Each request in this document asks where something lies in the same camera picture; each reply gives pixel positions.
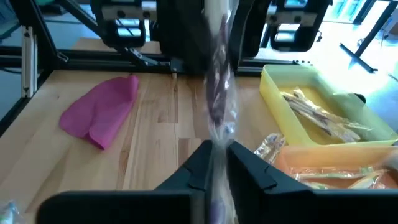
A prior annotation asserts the orange plastic bin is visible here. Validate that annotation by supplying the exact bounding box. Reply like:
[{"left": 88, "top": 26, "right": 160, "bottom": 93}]
[{"left": 275, "top": 144, "right": 398, "bottom": 190}]

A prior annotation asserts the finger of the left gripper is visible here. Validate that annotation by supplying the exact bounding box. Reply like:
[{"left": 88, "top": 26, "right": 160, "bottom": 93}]
[
  {"left": 229, "top": 0, "right": 261, "bottom": 62},
  {"left": 156, "top": 0, "right": 215, "bottom": 75}
]

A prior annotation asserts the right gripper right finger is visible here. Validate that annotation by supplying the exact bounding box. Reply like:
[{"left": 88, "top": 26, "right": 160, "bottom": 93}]
[{"left": 228, "top": 140, "right": 398, "bottom": 224}]

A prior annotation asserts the magenta cloth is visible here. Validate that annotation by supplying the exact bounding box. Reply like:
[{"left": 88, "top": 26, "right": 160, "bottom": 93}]
[{"left": 58, "top": 74, "right": 140, "bottom": 151}]

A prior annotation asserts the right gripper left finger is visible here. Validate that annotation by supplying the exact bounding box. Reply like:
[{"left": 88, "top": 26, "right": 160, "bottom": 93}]
[{"left": 35, "top": 139, "right": 214, "bottom": 224}]

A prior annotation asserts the yellow plastic bin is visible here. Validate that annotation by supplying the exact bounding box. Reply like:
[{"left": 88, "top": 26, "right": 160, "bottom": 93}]
[{"left": 259, "top": 64, "right": 398, "bottom": 147}]

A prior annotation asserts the silver aluminium post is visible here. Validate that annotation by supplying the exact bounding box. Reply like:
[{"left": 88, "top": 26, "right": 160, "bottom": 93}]
[{"left": 21, "top": 26, "right": 39, "bottom": 99}]

